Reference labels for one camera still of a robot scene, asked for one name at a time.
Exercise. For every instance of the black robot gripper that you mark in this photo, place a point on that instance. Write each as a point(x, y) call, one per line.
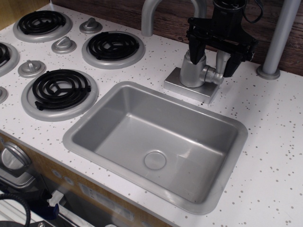
point(223, 32)

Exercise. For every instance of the silver faucet lever handle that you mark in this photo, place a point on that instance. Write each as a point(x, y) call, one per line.
point(215, 75)

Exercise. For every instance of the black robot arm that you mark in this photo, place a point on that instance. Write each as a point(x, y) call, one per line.
point(228, 2)

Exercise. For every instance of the grey vertical support pole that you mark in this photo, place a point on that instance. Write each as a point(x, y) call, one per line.
point(269, 70)

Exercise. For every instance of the silver faucet with base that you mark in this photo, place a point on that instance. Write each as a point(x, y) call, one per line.
point(186, 81)

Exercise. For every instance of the back right stove burner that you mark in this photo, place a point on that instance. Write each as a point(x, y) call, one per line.
point(113, 50)

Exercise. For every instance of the grey plastic sink basin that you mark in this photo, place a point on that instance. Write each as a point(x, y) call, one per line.
point(180, 152)

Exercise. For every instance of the silver stove knob back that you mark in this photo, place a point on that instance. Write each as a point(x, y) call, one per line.
point(91, 26)

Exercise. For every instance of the silver stove knob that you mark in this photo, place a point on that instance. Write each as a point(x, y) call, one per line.
point(31, 69)
point(91, 26)
point(64, 46)

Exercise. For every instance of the silver stove knob middle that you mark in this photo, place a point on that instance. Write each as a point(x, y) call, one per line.
point(64, 46)

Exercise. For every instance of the front right stove burner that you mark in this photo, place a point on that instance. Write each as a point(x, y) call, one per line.
point(59, 95)

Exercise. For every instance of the back left stove burner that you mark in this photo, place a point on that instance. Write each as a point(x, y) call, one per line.
point(42, 26)

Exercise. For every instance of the silver stove knob front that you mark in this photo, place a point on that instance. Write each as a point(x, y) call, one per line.
point(31, 69)

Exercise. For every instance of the left edge stove burner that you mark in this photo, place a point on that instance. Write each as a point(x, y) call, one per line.
point(9, 58)

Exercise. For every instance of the silver oven dial knob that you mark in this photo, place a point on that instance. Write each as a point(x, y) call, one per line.
point(14, 160)

